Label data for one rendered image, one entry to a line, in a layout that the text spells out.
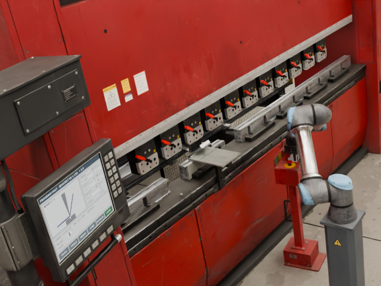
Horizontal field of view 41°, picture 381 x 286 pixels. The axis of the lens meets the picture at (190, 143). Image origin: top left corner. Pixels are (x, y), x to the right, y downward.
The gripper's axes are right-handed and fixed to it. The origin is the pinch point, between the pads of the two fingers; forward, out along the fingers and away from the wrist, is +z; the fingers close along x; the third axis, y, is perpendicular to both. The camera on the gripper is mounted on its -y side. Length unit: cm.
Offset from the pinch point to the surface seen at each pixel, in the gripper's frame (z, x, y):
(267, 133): -11.3, -15.0, 25.9
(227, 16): -96, 0, 43
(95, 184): -71, 161, 23
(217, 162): -23, 53, 30
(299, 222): 41.1, 7.5, -3.6
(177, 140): -38, 61, 51
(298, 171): -2.5, 13.9, -5.9
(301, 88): -21, -79, 23
